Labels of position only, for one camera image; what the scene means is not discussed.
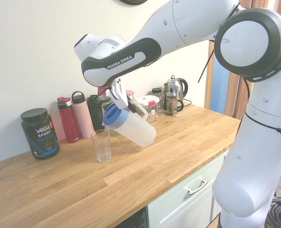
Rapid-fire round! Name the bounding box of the pale green cabinet drawer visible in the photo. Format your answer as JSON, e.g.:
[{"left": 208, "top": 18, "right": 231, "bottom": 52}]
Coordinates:
[{"left": 147, "top": 152, "right": 228, "bottom": 228}]

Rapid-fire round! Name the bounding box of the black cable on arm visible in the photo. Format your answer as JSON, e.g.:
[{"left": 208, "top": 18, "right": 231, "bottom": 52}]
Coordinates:
[{"left": 197, "top": 1, "right": 281, "bottom": 137}]

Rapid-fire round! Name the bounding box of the black Vega protein tub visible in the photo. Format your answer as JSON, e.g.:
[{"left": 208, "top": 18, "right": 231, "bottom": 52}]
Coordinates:
[{"left": 20, "top": 107, "right": 61, "bottom": 161}]

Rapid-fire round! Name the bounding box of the black coiled cable bundle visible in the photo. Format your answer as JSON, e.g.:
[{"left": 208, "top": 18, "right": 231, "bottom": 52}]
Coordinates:
[{"left": 265, "top": 196, "right": 281, "bottom": 228}]

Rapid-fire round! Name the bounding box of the black appliance under counter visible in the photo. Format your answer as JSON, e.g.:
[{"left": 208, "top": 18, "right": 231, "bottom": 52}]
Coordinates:
[{"left": 113, "top": 205, "right": 149, "bottom": 228}]

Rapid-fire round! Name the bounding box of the black round wall object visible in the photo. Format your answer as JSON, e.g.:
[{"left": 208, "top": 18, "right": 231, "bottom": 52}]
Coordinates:
[{"left": 117, "top": 0, "right": 149, "bottom": 6}]

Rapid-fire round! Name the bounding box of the red water bottle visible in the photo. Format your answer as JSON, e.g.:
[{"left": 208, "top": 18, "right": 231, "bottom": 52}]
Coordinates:
[{"left": 56, "top": 96, "right": 81, "bottom": 144}]

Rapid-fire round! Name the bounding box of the glass jar with black lid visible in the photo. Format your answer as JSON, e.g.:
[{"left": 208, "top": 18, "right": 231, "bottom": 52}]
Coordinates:
[{"left": 151, "top": 87, "right": 166, "bottom": 117}]

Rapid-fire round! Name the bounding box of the clear container with white lid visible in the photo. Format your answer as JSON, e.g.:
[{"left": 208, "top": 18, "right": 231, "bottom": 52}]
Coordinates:
[{"left": 134, "top": 95, "right": 161, "bottom": 124}]

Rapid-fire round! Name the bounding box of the translucent pitcher with blue lid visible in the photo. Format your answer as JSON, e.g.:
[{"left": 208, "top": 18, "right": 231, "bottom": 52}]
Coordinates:
[{"left": 102, "top": 98, "right": 157, "bottom": 148}]

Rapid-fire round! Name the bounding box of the red grey wrist camera mount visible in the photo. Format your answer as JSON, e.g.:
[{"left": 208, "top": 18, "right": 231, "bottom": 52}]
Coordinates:
[{"left": 96, "top": 85, "right": 111, "bottom": 101}]

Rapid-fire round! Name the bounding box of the silver drawer handle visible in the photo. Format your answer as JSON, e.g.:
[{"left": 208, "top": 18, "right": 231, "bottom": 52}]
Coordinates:
[{"left": 185, "top": 179, "right": 209, "bottom": 196}]

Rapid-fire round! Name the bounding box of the glass french press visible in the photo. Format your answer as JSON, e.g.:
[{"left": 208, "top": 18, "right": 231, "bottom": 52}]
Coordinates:
[{"left": 164, "top": 83, "right": 185, "bottom": 117}]

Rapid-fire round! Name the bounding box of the pink water bottle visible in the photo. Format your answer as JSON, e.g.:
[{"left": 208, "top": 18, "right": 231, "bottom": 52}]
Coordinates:
[{"left": 71, "top": 91, "right": 95, "bottom": 139}]

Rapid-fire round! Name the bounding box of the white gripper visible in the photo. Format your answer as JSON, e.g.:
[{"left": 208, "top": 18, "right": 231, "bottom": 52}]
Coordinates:
[{"left": 109, "top": 77, "right": 138, "bottom": 113}]

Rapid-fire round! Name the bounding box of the stainless steel electric kettle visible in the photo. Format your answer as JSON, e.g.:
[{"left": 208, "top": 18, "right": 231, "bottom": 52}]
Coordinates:
[{"left": 164, "top": 75, "right": 189, "bottom": 105}]

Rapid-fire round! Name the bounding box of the wooden door frame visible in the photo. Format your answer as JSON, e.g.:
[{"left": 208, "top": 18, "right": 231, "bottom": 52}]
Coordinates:
[{"left": 204, "top": 0, "right": 281, "bottom": 121}]

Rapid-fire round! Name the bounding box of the dark green shaker bottle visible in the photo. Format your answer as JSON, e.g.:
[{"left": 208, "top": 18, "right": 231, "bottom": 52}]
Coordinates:
[{"left": 86, "top": 94, "right": 106, "bottom": 132}]

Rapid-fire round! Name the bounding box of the clear faceted drinking glass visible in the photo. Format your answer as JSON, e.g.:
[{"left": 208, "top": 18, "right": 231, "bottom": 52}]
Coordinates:
[{"left": 90, "top": 129, "right": 112, "bottom": 163}]

